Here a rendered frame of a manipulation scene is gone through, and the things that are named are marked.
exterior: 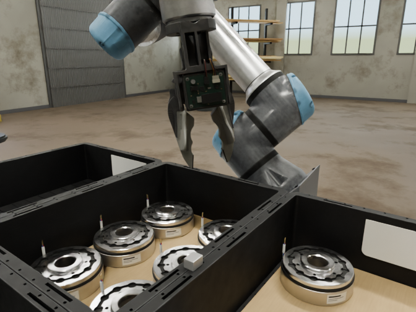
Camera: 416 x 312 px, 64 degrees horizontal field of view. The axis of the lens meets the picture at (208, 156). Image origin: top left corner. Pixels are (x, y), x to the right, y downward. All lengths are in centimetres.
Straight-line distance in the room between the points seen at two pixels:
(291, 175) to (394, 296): 34
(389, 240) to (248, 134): 39
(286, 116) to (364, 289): 41
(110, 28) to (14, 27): 801
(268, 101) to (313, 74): 988
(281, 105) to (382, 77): 962
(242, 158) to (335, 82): 981
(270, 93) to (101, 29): 41
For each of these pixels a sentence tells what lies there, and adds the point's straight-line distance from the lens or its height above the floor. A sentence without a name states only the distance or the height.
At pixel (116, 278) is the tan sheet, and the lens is 56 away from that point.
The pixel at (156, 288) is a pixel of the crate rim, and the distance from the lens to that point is 37.
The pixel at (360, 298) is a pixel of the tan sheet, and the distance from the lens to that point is 55.
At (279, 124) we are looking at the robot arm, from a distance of 81.
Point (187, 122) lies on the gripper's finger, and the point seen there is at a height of 106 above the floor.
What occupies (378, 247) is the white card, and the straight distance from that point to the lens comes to 59.
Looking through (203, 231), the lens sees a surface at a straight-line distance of 60.
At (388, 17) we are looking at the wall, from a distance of 1044.
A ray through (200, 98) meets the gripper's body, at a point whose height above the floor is 110.
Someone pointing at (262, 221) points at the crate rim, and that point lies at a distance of 49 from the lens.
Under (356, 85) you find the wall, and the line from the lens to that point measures 1048.
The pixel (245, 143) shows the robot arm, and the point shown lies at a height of 96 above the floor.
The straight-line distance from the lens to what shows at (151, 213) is 67.
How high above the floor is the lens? 115
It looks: 16 degrees down
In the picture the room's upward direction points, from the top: straight up
